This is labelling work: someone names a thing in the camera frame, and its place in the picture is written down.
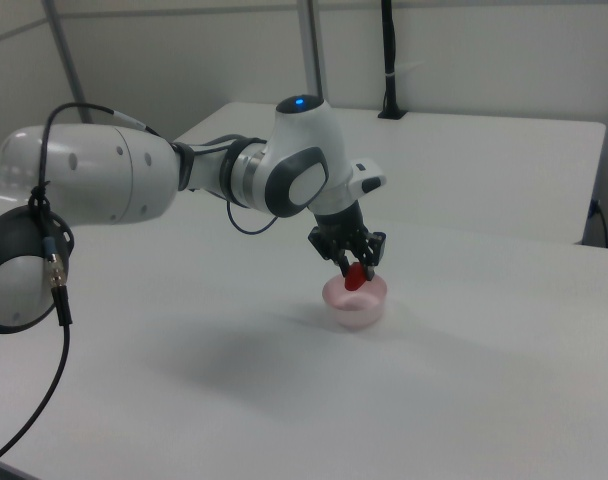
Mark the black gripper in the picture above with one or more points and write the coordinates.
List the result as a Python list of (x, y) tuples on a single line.
[(340, 222)]

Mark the red strawberry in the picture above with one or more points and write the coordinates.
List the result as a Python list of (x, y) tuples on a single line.
[(354, 279)]

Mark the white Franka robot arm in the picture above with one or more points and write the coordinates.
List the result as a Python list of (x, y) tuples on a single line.
[(134, 170)]

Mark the pink plastic bowl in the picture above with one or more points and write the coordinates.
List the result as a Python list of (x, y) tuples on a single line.
[(356, 307)]

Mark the black camera stand pole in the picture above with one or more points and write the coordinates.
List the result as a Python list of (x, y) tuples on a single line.
[(390, 60)]

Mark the grey metal partition post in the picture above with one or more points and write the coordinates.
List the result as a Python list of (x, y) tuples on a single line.
[(314, 50)]

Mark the slanted grey partition post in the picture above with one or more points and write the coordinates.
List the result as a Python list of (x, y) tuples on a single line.
[(69, 60)]

